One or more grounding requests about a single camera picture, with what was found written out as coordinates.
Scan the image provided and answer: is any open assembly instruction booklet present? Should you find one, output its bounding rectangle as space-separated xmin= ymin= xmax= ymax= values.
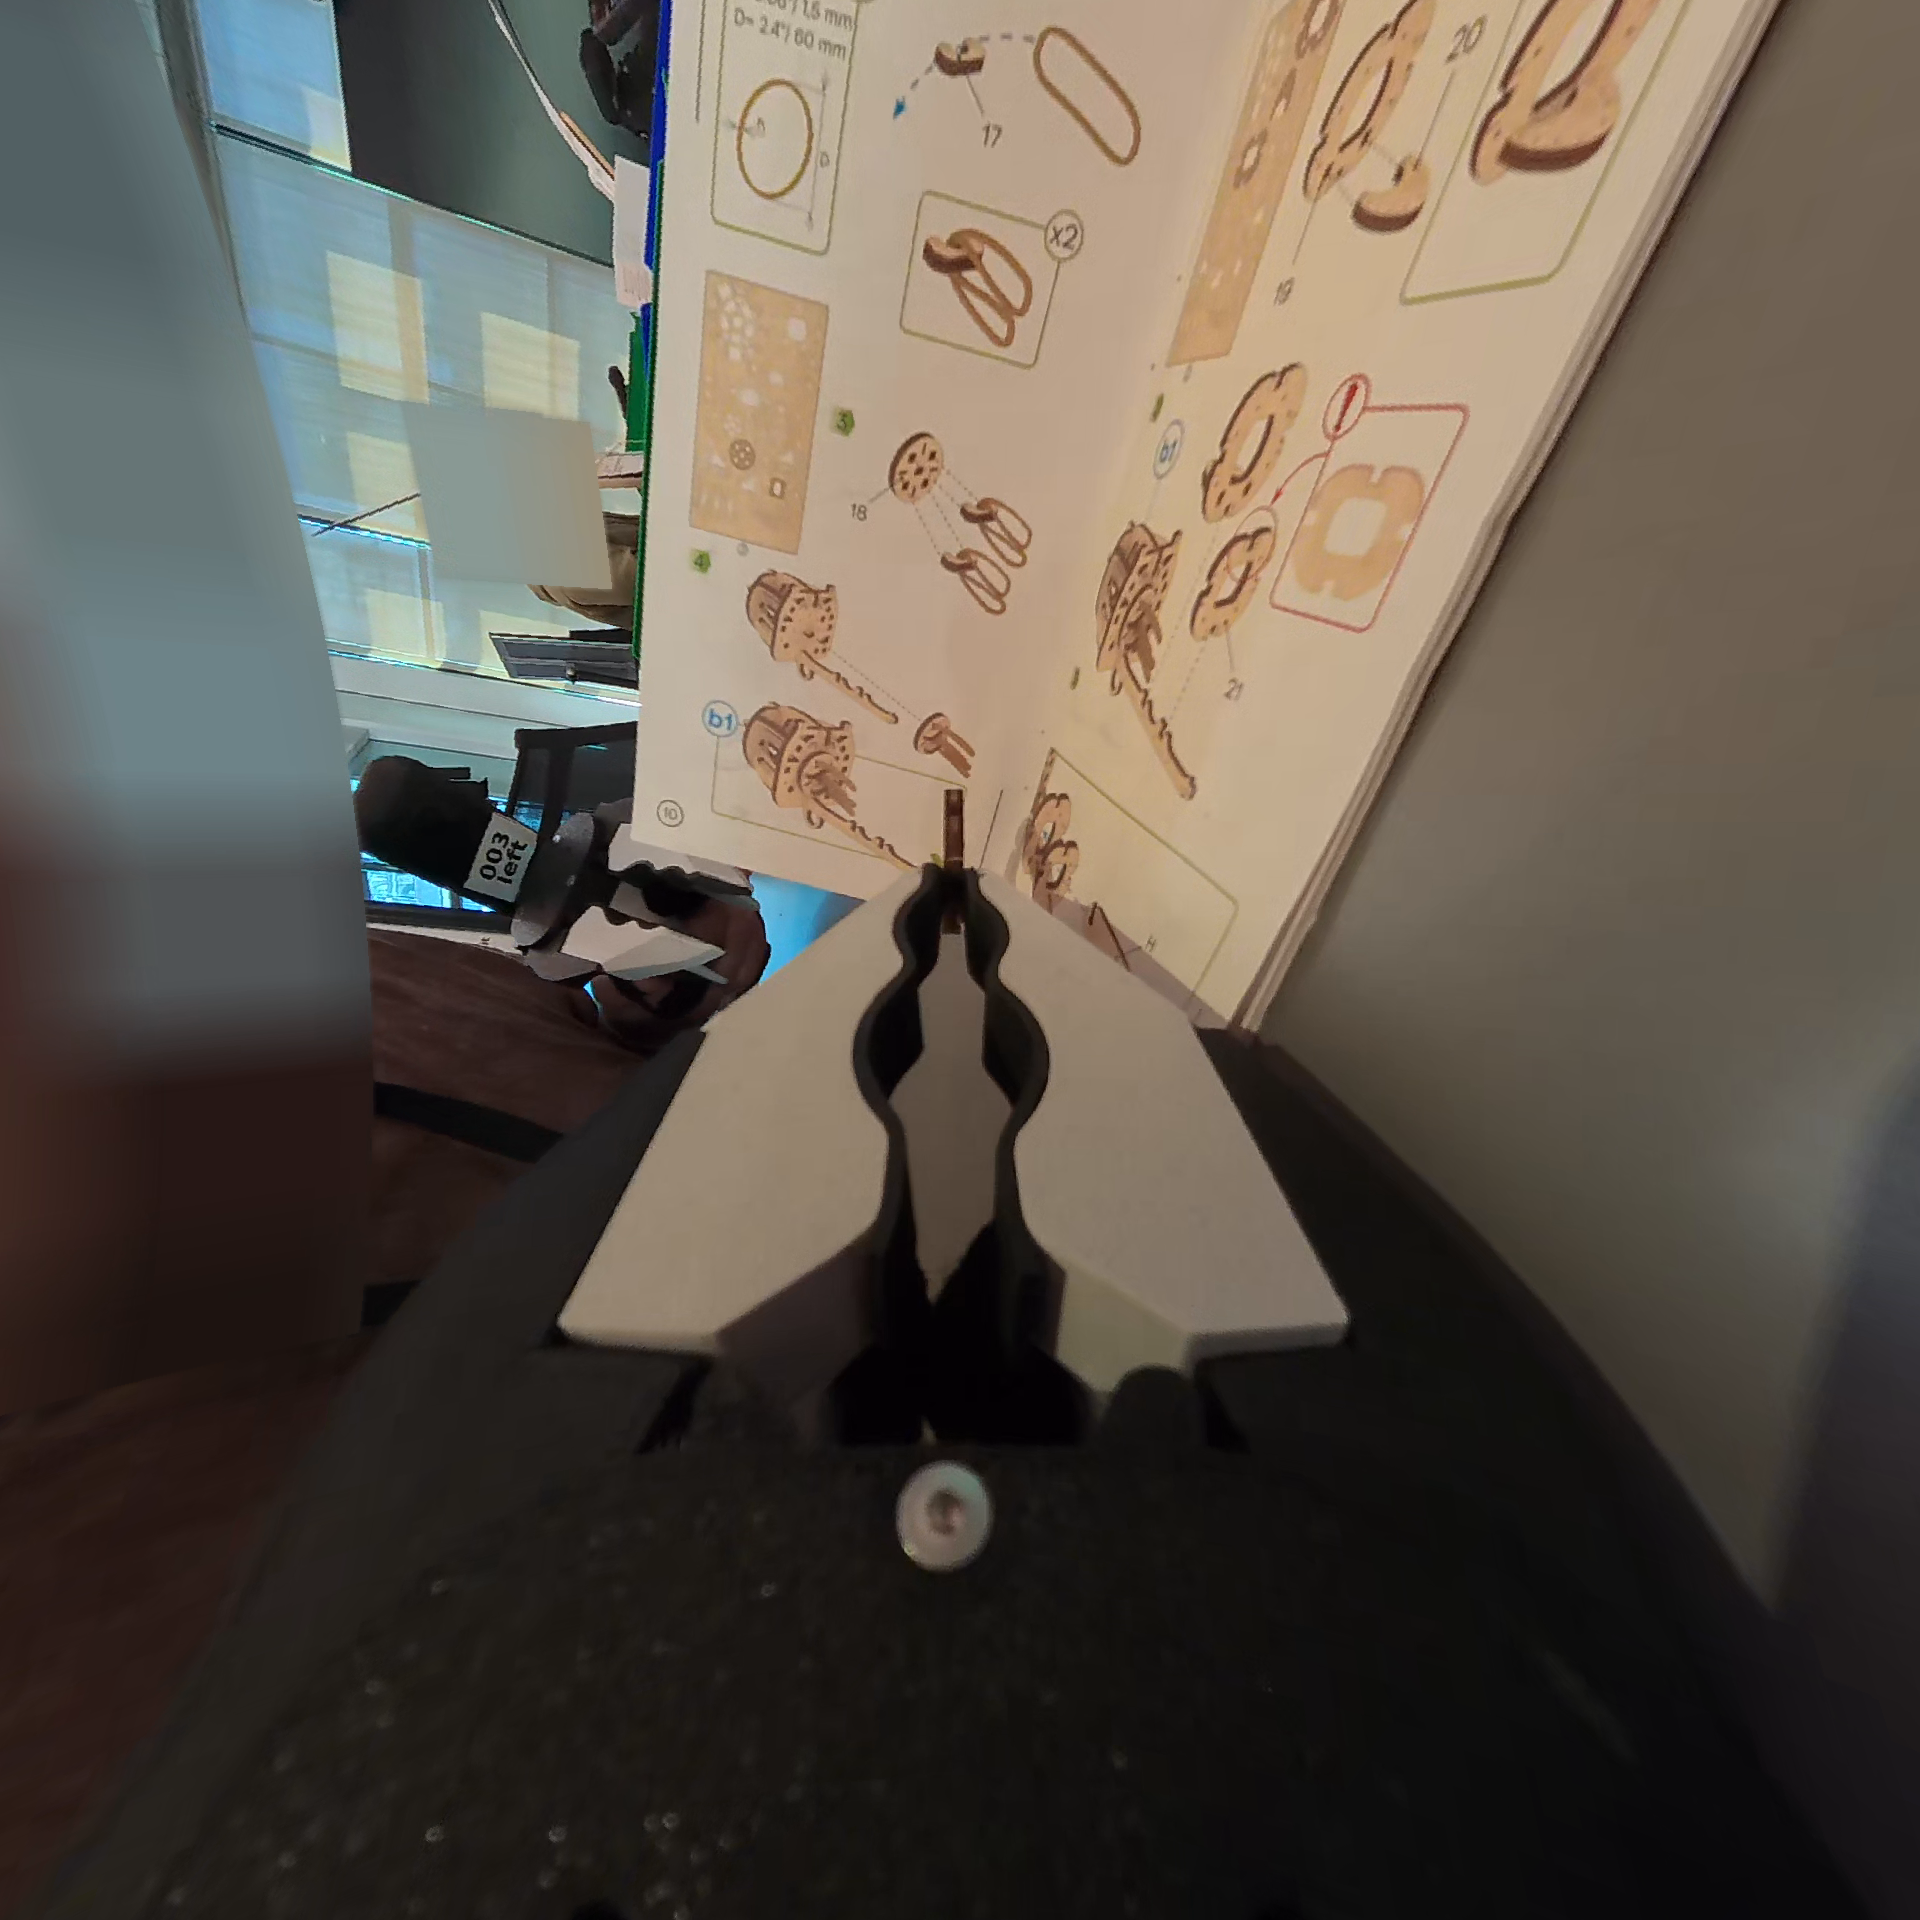
xmin=629 ymin=0 xmax=1787 ymax=1030

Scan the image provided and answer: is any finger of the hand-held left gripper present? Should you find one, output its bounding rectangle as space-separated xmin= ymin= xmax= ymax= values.
xmin=596 ymin=818 xmax=756 ymax=921
xmin=516 ymin=918 xmax=726 ymax=997

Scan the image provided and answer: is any black chair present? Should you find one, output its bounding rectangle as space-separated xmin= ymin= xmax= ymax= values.
xmin=509 ymin=721 xmax=640 ymax=847

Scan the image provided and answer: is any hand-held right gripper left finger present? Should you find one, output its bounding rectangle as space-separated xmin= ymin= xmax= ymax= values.
xmin=558 ymin=867 xmax=941 ymax=1435

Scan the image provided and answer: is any blue board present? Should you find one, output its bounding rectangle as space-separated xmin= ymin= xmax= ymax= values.
xmin=640 ymin=0 xmax=674 ymax=310

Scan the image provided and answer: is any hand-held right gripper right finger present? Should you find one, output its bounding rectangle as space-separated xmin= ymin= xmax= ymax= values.
xmin=954 ymin=870 xmax=1351 ymax=1419

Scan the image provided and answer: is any black strap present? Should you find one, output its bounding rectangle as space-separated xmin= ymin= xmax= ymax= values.
xmin=372 ymin=1077 xmax=562 ymax=1163

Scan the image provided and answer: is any dark monitor screen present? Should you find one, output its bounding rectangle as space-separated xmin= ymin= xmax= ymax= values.
xmin=337 ymin=0 xmax=661 ymax=259

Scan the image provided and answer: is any green board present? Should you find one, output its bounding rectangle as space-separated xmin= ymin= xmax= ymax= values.
xmin=629 ymin=294 xmax=664 ymax=665

